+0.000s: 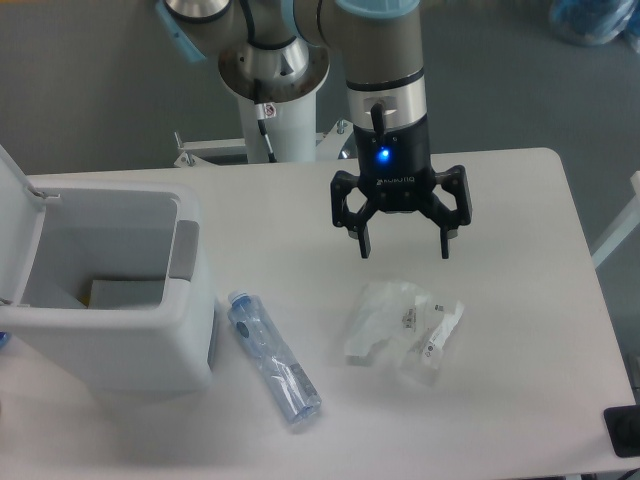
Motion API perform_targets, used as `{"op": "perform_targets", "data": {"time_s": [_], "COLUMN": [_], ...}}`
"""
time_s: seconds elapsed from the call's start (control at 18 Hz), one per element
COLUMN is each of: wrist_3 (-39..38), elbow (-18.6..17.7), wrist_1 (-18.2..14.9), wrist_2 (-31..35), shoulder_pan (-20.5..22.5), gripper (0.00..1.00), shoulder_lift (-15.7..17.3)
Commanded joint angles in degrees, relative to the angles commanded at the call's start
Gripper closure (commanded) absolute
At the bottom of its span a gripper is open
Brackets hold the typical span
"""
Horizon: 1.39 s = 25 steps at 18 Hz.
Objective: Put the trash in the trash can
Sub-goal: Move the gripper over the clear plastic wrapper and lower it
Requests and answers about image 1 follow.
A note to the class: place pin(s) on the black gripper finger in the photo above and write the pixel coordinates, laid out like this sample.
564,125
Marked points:
455,183
341,186

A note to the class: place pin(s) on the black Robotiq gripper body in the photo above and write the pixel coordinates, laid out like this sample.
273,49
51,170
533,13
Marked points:
395,170

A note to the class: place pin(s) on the clear plastic bag trash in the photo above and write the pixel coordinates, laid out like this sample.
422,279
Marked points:
403,326

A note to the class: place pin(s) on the clear crushed plastic bottle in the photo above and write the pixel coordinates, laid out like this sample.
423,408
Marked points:
288,383

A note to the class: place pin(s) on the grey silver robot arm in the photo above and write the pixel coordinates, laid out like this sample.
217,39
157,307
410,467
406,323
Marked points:
274,52

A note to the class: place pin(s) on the white open trash can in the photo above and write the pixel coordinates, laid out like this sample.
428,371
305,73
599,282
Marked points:
108,279

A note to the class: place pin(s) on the blue plastic bag on floor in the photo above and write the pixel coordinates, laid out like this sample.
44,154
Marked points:
590,23

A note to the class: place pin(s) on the black device at table edge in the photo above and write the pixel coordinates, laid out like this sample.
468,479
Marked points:
622,424

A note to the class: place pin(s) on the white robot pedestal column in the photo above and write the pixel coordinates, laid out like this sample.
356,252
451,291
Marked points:
287,129

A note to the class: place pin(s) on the white pedestal base frame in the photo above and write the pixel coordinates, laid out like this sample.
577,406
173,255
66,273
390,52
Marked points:
336,144

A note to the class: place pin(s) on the white frame leg right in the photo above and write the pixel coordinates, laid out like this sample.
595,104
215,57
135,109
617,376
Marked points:
619,229

